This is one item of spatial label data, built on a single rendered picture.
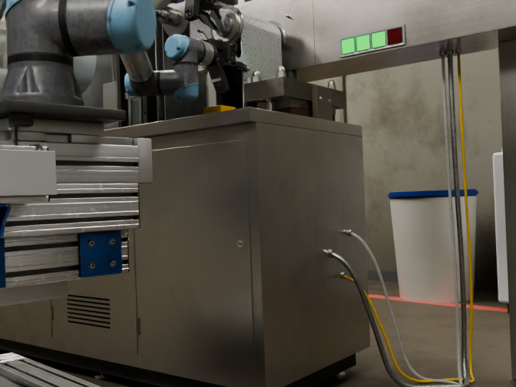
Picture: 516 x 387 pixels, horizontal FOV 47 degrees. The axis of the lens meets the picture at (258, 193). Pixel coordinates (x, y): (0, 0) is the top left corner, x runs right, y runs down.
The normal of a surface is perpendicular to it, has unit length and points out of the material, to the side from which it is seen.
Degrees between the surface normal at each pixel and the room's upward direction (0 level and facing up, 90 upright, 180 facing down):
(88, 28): 116
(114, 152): 90
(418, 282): 94
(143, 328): 90
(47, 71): 72
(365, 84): 90
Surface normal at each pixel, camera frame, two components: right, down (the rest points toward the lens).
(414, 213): -0.65, 0.07
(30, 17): -0.08, -0.01
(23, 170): 0.70, -0.04
